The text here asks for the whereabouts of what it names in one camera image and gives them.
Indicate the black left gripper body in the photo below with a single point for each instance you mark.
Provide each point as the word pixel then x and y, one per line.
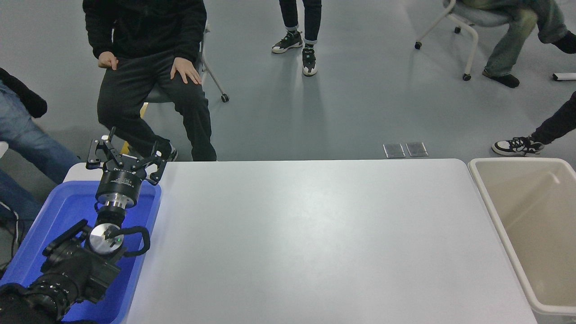
pixel 119 180

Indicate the seated person's right hand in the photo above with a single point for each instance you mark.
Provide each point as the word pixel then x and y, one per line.
pixel 109 60

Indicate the seated person's left hand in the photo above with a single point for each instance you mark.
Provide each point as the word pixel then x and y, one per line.
pixel 185 68

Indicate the blue plastic tray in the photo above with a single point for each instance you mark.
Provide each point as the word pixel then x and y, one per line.
pixel 67 207

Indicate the grey wheeled chair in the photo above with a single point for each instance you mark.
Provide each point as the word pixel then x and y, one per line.
pixel 225 97

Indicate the seated person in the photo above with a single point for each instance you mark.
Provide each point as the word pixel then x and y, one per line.
pixel 144 27
pixel 513 31

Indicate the metal floor plate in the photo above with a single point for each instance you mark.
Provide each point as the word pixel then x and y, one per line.
pixel 394 150
pixel 416 149

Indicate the white-framed wheeled chair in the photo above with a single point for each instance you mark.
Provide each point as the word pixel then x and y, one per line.
pixel 488 19

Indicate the large pale bin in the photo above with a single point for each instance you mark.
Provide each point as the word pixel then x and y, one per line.
pixel 540 225

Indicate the white bar on floor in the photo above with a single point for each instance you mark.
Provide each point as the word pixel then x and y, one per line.
pixel 564 76

